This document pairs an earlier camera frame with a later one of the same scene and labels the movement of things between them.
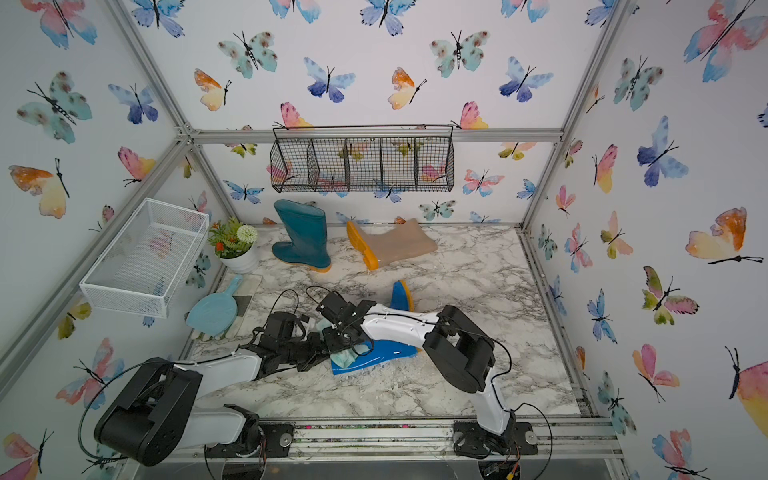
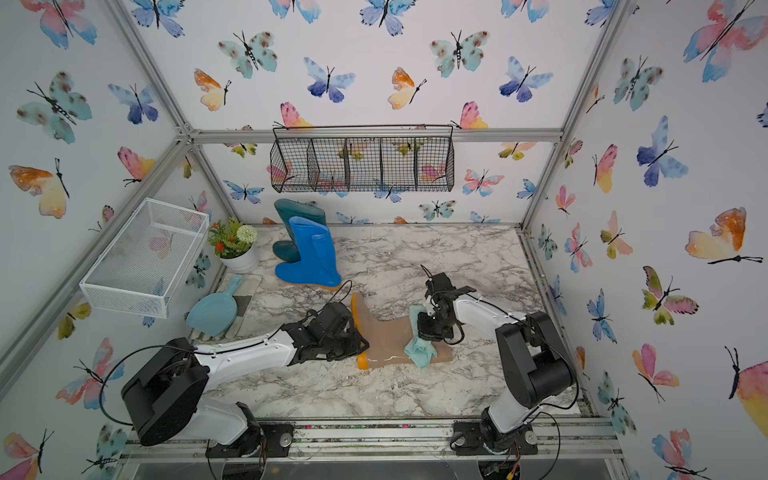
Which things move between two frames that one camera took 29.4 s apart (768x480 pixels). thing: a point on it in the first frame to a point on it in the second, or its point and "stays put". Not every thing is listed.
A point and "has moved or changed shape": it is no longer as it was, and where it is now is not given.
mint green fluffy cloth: (342, 358) has moved or changed shape
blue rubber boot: (375, 352) to (318, 265)
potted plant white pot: (235, 245) stays put
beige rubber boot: (407, 239) has moved or changed shape
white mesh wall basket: (144, 263) stays put
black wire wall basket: (363, 158) stays put
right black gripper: (330, 345) to (426, 334)
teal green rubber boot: (307, 228) stays put
